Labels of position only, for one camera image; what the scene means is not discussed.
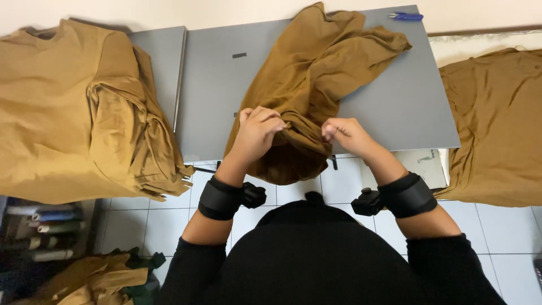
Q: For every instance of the person's right hand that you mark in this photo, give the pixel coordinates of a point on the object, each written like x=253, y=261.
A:
x=353, y=137

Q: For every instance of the person's left hand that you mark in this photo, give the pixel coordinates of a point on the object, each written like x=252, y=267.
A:
x=254, y=137

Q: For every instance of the person's left fingers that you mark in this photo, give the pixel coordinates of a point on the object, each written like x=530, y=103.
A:
x=266, y=116

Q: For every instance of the person's right fingers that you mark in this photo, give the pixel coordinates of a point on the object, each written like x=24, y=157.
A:
x=334, y=128

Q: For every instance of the brown garment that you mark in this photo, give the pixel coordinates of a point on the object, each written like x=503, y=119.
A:
x=495, y=131
x=309, y=76

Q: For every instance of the black table leg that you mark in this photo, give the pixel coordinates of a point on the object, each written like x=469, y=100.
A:
x=334, y=162

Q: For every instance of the black tape strip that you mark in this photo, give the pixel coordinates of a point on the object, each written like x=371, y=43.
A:
x=239, y=55

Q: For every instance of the blue thread snips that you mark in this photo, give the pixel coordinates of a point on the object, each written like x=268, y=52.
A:
x=408, y=17

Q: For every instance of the person's black top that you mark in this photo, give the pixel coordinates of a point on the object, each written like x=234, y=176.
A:
x=322, y=262

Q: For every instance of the flat brown garment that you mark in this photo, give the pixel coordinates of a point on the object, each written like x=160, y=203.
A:
x=495, y=131

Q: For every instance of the stack of brown garments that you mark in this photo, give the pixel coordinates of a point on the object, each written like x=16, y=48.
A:
x=63, y=114

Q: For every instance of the heap of brown green fabric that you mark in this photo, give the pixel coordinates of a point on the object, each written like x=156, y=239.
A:
x=97, y=277

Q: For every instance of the shelf with fabric rolls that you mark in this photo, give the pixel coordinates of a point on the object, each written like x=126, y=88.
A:
x=40, y=231

